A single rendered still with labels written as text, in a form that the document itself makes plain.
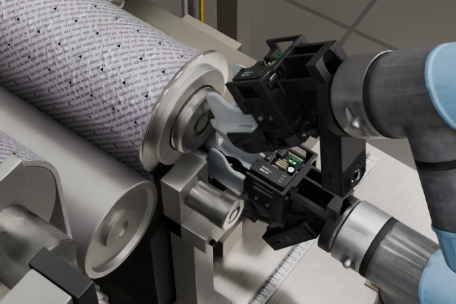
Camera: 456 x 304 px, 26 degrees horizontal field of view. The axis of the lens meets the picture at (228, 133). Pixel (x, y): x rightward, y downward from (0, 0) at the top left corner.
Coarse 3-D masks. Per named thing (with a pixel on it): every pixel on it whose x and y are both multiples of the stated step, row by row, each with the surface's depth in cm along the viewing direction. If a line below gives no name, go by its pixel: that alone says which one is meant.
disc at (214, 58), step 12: (192, 60) 99; (204, 60) 101; (216, 60) 104; (180, 72) 98; (192, 72) 100; (168, 84) 98; (180, 84) 99; (168, 96) 98; (156, 108) 98; (156, 120) 99; (144, 132) 98; (144, 144) 99; (144, 156) 101; (144, 168) 102; (156, 168) 105; (168, 168) 107
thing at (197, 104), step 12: (192, 96) 101; (204, 96) 101; (192, 108) 100; (204, 108) 102; (180, 120) 101; (192, 120) 101; (204, 120) 104; (180, 132) 101; (192, 132) 103; (204, 132) 105; (180, 144) 102; (192, 144) 104
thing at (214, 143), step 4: (212, 132) 116; (216, 132) 116; (208, 136) 117; (212, 136) 117; (216, 136) 117; (208, 140) 118; (212, 140) 117; (216, 140) 117; (204, 144) 119; (208, 144) 119; (212, 144) 118; (216, 144) 118; (204, 148) 120; (208, 148) 119; (216, 148) 118; (208, 152) 120; (208, 180) 125
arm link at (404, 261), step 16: (400, 224) 109; (384, 240) 107; (400, 240) 107; (416, 240) 107; (432, 240) 109; (368, 256) 108; (384, 256) 107; (400, 256) 106; (416, 256) 106; (432, 256) 106; (368, 272) 108; (384, 272) 107; (400, 272) 106; (416, 272) 105; (432, 272) 105; (448, 272) 105; (384, 288) 109; (400, 288) 107; (416, 288) 106; (432, 288) 105; (448, 288) 104
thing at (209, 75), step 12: (204, 72) 101; (216, 72) 103; (192, 84) 100; (204, 84) 102; (216, 84) 105; (180, 96) 99; (168, 108) 99; (180, 108) 100; (168, 120) 99; (156, 132) 100; (168, 132) 101; (156, 144) 101; (168, 144) 102; (156, 156) 102; (168, 156) 104; (180, 156) 107
